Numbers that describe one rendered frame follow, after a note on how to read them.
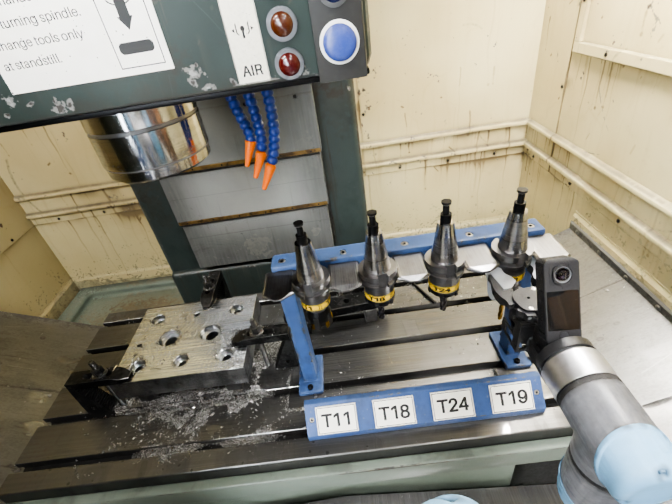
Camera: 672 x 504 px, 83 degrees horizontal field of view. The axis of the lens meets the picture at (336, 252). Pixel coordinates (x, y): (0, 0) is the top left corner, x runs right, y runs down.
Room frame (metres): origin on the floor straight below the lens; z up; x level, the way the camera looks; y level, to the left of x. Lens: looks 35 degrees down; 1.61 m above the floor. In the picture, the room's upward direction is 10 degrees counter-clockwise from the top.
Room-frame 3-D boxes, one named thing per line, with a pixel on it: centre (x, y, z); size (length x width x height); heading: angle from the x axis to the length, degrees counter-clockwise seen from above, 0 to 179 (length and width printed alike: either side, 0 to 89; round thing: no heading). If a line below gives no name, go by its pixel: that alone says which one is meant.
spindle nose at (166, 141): (0.61, 0.25, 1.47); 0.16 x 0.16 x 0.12
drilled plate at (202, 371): (0.65, 0.37, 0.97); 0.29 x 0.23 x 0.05; 87
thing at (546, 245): (0.48, -0.34, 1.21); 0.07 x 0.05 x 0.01; 177
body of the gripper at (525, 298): (0.36, -0.28, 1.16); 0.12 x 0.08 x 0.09; 177
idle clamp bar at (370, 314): (0.71, 0.02, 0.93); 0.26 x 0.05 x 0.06; 92
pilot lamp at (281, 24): (0.39, 0.01, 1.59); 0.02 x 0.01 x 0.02; 87
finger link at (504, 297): (0.41, -0.25, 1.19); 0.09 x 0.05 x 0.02; 11
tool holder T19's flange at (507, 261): (0.48, -0.28, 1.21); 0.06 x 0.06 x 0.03
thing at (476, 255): (0.48, -0.23, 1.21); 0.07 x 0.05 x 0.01; 177
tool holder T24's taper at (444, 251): (0.48, -0.17, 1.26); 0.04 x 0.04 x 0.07
